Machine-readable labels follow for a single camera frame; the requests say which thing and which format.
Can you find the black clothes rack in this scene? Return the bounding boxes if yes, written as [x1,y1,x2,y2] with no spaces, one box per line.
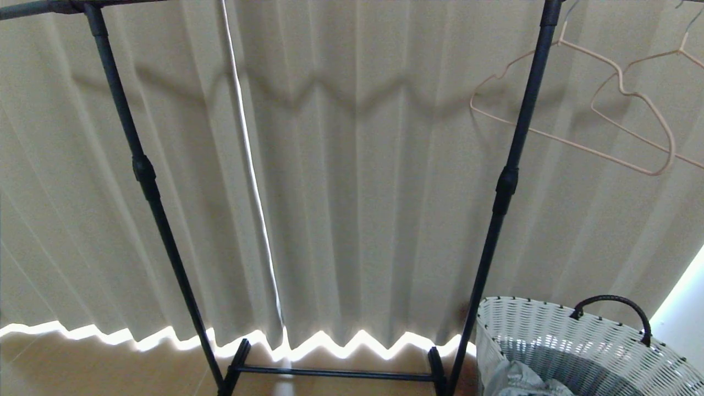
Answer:
[0,0,565,396]

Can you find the beige curtain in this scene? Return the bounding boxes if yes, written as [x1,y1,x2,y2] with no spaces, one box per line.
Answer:
[0,0,704,364]

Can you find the pale grey garment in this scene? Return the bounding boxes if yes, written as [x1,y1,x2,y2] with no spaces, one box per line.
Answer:
[483,359,576,396]

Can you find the pink clothes hanger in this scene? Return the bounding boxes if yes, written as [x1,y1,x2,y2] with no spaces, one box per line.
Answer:
[591,0,704,171]
[470,0,677,177]

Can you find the white laundry basket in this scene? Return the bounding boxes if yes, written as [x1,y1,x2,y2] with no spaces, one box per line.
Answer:
[475,295,704,396]

